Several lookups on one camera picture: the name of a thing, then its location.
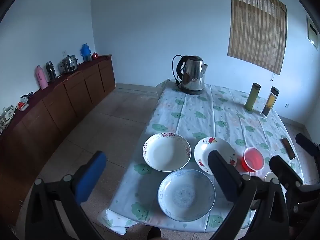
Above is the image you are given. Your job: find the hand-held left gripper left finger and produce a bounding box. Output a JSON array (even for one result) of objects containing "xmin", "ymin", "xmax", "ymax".
[{"xmin": 24, "ymin": 151, "xmax": 108, "ymax": 240}]

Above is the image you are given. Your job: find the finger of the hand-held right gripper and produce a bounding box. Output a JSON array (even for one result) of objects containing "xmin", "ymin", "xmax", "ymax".
[
  {"xmin": 295, "ymin": 133, "xmax": 320, "ymax": 157},
  {"xmin": 269, "ymin": 155, "xmax": 303, "ymax": 193}
]

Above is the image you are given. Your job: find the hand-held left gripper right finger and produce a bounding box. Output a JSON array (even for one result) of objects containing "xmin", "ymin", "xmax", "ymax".
[{"xmin": 207, "ymin": 150, "xmax": 290, "ymax": 240}]

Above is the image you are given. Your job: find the red flower white plate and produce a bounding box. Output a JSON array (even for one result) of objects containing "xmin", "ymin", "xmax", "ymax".
[{"xmin": 194, "ymin": 137, "xmax": 237, "ymax": 176}]

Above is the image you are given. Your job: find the blue patterned bowl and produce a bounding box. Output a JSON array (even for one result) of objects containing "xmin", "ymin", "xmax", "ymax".
[{"xmin": 157, "ymin": 169, "xmax": 216, "ymax": 222}]

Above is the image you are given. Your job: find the pink floral white plate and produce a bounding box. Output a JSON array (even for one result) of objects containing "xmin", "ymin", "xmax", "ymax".
[{"xmin": 142, "ymin": 132, "xmax": 192, "ymax": 172}]

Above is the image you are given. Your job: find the dark remote control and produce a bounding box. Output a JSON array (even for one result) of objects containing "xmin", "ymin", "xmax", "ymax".
[{"xmin": 282, "ymin": 138, "xmax": 297, "ymax": 160}]

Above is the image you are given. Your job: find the red plastic cup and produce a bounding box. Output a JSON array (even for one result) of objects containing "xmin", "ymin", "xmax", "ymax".
[{"xmin": 242, "ymin": 147, "xmax": 265, "ymax": 173}]

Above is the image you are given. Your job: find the glass tea bottle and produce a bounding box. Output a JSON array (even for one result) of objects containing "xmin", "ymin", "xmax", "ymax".
[{"xmin": 260, "ymin": 86, "xmax": 280, "ymax": 119}]

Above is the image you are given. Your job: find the green cloud print tablecloth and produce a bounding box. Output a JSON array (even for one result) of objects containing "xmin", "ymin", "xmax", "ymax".
[{"xmin": 97, "ymin": 78, "xmax": 304, "ymax": 235}]

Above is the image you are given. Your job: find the green bottle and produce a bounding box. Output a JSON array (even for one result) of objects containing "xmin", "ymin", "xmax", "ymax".
[{"xmin": 244, "ymin": 82, "xmax": 261, "ymax": 111}]

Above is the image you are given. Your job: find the brown wooden cabinet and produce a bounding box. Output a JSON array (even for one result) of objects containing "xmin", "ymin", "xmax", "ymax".
[{"xmin": 0, "ymin": 54, "xmax": 116, "ymax": 230}]

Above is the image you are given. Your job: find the black kettle base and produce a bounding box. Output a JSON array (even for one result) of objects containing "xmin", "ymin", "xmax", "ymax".
[{"xmin": 180, "ymin": 85, "xmax": 204, "ymax": 95}]

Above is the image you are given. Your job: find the stainless steel electric kettle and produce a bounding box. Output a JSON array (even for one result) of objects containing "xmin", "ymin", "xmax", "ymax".
[{"xmin": 172, "ymin": 55, "xmax": 209, "ymax": 92}]

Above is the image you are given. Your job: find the pink thermos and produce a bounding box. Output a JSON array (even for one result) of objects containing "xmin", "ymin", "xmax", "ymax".
[{"xmin": 35, "ymin": 65, "xmax": 49, "ymax": 90}]

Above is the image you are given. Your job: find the black thermos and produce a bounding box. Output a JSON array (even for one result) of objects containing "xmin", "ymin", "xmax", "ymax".
[{"xmin": 45, "ymin": 61, "xmax": 57, "ymax": 82}]

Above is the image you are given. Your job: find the steel rice cooker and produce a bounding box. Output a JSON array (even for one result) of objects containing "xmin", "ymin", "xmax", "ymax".
[{"xmin": 59, "ymin": 55, "xmax": 79, "ymax": 75}]

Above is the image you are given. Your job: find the bamboo window blind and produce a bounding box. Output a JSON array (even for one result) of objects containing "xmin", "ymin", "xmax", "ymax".
[{"xmin": 227, "ymin": 0, "xmax": 287, "ymax": 75}]

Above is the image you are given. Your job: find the blue thermos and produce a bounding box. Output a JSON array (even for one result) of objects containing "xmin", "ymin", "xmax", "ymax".
[{"xmin": 80, "ymin": 43, "xmax": 92, "ymax": 62}]

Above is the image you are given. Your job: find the white wall panel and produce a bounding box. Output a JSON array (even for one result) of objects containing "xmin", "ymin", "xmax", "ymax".
[{"xmin": 306, "ymin": 16, "xmax": 319, "ymax": 50}]

